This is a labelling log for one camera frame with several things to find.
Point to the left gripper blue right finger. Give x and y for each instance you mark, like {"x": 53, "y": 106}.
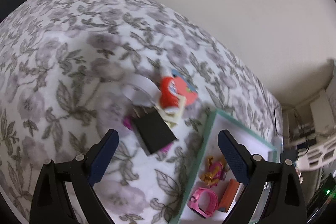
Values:
{"x": 236, "y": 156}

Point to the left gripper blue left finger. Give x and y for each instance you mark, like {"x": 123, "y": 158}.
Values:
{"x": 100, "y": 155}

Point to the paw patrol dog toy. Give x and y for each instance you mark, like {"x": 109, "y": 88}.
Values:
{"x": 215, "y": 172}

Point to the orange blue toy block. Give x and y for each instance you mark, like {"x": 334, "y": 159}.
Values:
{"x": 228, "y": 196}

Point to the pink kids watch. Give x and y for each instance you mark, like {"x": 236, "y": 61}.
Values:
{"x": 204, "y": 202}

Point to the black charger cube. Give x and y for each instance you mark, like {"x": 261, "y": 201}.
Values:
{"x": 154, "y": 131}

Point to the cream plastic comb clip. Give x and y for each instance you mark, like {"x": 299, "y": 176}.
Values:
{"x": 173, "y": 115}

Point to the white tape roll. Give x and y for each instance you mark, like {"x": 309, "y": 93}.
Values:
{"x": 140, "y": 90}

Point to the coral blue toy case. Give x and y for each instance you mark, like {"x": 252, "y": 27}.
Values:
{"x": 184, "y": 88}

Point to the red stain remover bottle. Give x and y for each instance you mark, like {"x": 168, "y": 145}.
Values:
{"x": 169, "y": 100}

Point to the white shelf unit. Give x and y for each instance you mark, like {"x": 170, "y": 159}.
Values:
{"x": 311, "y": 118}

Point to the white lattice basket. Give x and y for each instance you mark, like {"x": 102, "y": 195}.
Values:
{"x": 314, "y": 151}

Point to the floral grey white blanket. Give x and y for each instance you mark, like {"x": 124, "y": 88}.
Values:
{"x": 62, "y": 66}

